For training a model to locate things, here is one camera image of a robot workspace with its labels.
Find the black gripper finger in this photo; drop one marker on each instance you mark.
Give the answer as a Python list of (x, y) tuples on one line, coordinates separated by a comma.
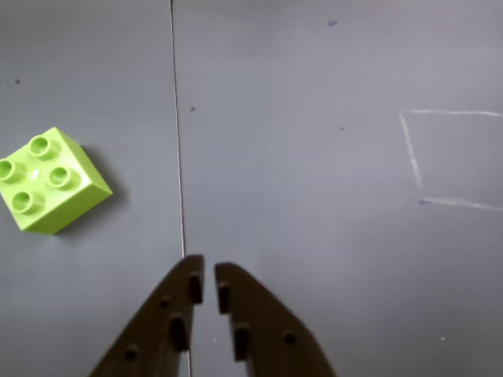
[(157, 322), (267, 337)]

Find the green lego block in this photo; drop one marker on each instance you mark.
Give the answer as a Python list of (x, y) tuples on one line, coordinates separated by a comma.
[(59, 184)]

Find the plain gray mat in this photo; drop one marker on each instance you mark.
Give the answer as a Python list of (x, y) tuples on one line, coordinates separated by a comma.
[(98, 59)]

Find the gray mat with chalk square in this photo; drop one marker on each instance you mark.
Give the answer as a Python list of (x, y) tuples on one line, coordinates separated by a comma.
[(314, 157)]

